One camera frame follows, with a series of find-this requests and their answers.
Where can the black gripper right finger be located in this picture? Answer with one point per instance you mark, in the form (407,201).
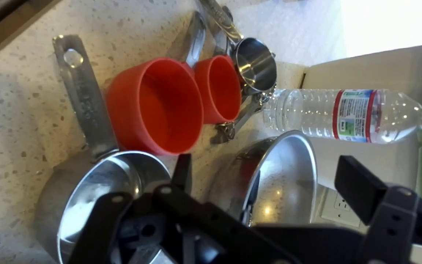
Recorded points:
(360,188)

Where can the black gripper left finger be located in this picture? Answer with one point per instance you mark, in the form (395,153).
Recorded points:
(183,170)

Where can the metallic dishpan bowl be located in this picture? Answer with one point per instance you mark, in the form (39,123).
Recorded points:
(282,180)

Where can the large red measuring cup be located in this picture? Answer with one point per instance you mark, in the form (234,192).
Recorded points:
(153,107)

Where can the clear plastic water bottle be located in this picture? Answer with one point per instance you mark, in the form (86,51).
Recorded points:
(319,112)

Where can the small red measuring cup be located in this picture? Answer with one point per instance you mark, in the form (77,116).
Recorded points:
(219,90)

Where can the large steel measuring cup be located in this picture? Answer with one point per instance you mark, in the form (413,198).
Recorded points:
(74,195)

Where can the small steel measuring cup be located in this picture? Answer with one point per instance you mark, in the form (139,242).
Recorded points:
(256,66)

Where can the dark kitchen base cabinet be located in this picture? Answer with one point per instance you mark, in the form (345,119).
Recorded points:
(11,34)

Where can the white wall outlet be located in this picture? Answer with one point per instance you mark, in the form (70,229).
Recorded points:
(341,210)

